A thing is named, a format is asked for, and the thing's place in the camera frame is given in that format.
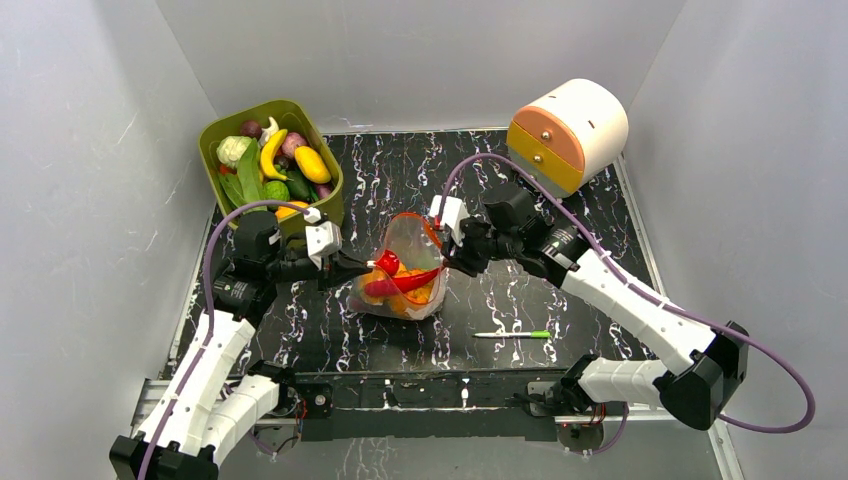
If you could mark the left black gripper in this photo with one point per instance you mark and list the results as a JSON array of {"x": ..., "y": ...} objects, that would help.
[{"x": 339, "y": 268}]

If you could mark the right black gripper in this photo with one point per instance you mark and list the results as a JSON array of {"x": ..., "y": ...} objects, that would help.
[{"x": 465, "y": 251}]

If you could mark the clear zip bag orange zipper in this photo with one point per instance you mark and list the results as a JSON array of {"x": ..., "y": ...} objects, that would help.
[{"x": 411, "y": 237}]

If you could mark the red chili pepper toy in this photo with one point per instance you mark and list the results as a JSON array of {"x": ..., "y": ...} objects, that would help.
[{"x": 403, "y": 284}]

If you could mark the orange pineapple toy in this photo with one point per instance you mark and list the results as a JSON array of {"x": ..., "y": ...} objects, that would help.
[{"x": 414, "y": 304}]

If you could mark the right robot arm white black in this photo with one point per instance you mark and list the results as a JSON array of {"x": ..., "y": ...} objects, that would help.
[{"x": 696, "y": 369}]

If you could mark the small purple eggplant toy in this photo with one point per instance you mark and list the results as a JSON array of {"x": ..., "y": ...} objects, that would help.
[{"x": 323, "y": 190}]

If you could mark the orange yellow fruit toy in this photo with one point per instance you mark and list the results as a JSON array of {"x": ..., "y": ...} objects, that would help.
[{"x": 283, "y": 212}]

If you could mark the dark green cucumber toy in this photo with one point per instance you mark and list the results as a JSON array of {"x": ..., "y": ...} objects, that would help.
[{"x": 298, "y": 186}]

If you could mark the bumpy green lime toy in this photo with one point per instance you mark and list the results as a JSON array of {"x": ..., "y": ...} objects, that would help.
[{"x": 276, "y": 190}]

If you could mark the yellow squash toy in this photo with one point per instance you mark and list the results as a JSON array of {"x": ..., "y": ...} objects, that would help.
[{"x": 312, "y": 165}]

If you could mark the green white pen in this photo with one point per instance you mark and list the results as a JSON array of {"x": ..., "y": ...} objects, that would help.
[{"x": 513, "y": 335}]

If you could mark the green leafy vegetable toy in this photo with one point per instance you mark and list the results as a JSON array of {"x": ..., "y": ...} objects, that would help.
[{"x": 243, "y": 185}]

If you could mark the yellow banana toy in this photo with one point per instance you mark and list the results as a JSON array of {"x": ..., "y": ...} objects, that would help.
[{"x": 268, "y": 154}]

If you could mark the pink purple onion toy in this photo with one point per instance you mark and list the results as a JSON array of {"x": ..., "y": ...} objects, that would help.
[{"x": 291, "y": 143}]

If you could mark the white garlic toy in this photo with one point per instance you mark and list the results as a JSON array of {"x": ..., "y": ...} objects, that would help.
[{"x": 268, "y": 131}]

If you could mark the olive green plastic bin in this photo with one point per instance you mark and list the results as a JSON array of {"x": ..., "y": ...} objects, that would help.
[{"x": 290, "y": 115}]

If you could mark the white green cauliflower toy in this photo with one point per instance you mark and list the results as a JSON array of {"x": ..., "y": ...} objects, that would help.
[{"x": 230, "y": 150}]

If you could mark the dark purple round fruit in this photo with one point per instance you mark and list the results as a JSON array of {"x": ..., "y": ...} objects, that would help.
[{"x": 251, "y": 128}]

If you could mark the white orange yellow drawer box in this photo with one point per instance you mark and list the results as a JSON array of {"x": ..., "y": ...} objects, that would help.
[{"x": 567, "y": 136}]

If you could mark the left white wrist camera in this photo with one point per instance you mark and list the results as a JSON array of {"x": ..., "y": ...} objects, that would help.
[{"x": 323, "y": 237}]

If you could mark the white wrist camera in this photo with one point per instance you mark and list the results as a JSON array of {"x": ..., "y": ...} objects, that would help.
[
  {"x": 323, "y": 237},
  {"x": 448, "y": 212}
]

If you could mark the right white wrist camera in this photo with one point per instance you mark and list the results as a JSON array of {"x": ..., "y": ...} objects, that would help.
[{"x": 448, "y": 212}]

